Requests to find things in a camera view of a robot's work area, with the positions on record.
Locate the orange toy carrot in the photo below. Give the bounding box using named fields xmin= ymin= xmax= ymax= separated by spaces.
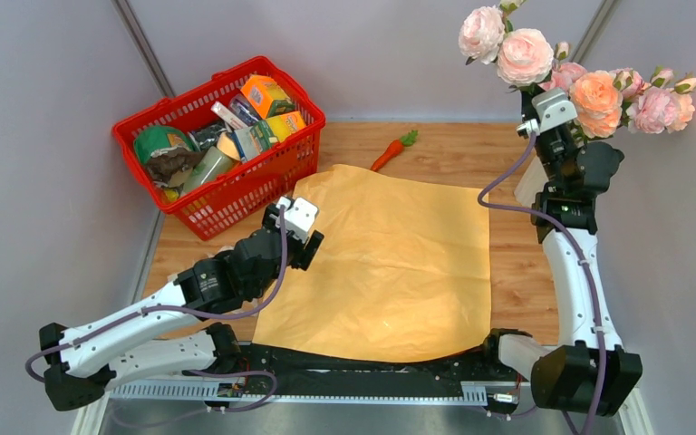
xmin=370 ymin=130 xmax=419 ymax=172

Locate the white ribbed ceramic vase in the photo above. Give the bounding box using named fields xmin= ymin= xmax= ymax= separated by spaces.
xmin=514 ymin=157 xmax=548 ymax=208

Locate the orange green box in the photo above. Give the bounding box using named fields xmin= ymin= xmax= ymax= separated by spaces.
xmin=241 ymin=74 xmax=295 ymax=119

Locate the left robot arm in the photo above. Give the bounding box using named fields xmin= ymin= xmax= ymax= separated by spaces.
xmin=25 ymin=197 xmax=324 ymax=411

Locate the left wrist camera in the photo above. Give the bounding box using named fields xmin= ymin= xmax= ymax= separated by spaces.
xmin=275 ymin=196 xmax=319 ymax=243

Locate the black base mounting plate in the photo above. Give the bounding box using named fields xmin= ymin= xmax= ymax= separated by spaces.
xmin=204 ymin=343 xmax=519 ymax=398

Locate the green scrub sponge box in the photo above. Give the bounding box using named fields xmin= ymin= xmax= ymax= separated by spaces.
xmin=232 ymin=121 xmax=279 ymax=162

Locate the green round package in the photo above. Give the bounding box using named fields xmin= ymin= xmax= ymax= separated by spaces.
xmin=133 ymin=125 xmax=198 ymax=165

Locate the dark snack packet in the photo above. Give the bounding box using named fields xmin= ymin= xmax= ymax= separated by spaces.
xmin=188 ymin=120 xmax=230 ymax=151

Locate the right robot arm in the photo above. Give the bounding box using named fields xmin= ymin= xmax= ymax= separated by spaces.
xmin=480 ymin=88 xmax=643 ymax=417

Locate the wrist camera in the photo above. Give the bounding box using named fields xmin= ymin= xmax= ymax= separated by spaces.
xmin=275 ymin=196 xmax=319 ymax=243
xmin=516 ymin=87 xmax=577 ymax=139

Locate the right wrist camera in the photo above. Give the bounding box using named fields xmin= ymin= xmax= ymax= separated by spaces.
xmin=516 ymin=87 xmax=577 ymax=139

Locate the yellow sponge pack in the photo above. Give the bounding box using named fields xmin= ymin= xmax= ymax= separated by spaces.
xmin=265 ymin=111 xmax=306 ymax=143

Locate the red plastic shopping basket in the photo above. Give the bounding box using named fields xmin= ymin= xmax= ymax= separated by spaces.
xmin=111 ymin=55 xmax=326 ymax=240

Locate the orange wrapping paper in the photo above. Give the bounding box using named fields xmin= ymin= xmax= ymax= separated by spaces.
xmin=253 ymin=165 xmax=491 ymax=363

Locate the green cylinder bottle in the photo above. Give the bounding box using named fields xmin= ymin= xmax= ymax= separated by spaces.
xmin=180 ymin=146 xmax=237 ymax=198

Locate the white red small box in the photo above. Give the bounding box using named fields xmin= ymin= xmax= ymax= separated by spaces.
xmin=210 ymin=101 xmax=248 ymax=131

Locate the pale pink rose stem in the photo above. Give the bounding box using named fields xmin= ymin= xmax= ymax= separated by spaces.
xmin=458 ymin=1 xmax=555 ymax=90

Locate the aluminium rail frame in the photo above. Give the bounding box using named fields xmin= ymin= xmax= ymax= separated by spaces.
xmin=72 ymin=339 xmax=637 ymax=435

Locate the brown crumpled bag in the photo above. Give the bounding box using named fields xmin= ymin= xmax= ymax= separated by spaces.
xmin=143 ymin=148 xmax=204 ymax=188

